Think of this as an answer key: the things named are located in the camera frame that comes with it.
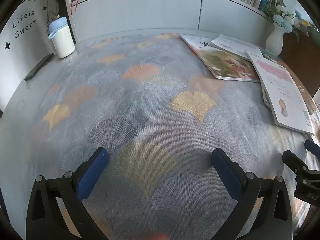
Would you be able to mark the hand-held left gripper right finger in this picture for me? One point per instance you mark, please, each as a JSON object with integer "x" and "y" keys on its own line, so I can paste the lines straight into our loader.
{"x": 225, "y": 172}

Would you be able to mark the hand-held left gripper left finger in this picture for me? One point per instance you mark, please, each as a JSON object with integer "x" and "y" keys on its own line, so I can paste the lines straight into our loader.
{"x": 93, "y": 172}

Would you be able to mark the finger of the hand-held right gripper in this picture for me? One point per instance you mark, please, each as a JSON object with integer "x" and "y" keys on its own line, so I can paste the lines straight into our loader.
{"x": 292, "y": 160}
{"x": 312, "y": 148}

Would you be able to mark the pink and white book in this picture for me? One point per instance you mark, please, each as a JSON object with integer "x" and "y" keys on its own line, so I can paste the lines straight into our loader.
{"x": 282, "y": 90}

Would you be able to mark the landscape cover book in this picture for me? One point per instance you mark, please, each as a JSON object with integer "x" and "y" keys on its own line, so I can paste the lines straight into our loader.
{"x": 225, "y": 60}

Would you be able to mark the thin white book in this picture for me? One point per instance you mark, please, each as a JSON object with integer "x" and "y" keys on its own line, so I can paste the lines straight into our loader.
{"x": 232, "y": 43}

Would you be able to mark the fan-patterned tablecloth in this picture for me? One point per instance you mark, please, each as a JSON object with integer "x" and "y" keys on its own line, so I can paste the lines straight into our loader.
{"x": 150, "y": 105}

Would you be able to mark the dark wooden cabinet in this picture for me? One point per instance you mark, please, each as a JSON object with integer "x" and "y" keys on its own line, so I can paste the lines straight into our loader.
{"x": 297, "y": 55}

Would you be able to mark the white ribbed vase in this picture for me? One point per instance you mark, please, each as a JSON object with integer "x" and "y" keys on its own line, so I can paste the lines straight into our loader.
{"x": 275, "y": 41}

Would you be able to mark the black remote control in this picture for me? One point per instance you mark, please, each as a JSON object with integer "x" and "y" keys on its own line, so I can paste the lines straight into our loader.
{"x": 40, "y": 66}

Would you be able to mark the blue and white flower bouquet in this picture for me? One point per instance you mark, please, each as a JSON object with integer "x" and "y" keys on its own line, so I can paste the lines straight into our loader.
{"x": 282, "y": 22}

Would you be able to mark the white bottle with blue lid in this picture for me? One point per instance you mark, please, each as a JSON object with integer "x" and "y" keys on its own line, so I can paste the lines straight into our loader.
{"x": 62, "y": 40}

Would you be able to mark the white bookshelf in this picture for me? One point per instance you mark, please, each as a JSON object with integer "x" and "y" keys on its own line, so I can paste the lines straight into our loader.
{"x": 150, "y": 10}

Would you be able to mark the bear wall decal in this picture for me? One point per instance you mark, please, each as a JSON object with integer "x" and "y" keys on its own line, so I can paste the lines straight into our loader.
{"x": 52, "y": 20}

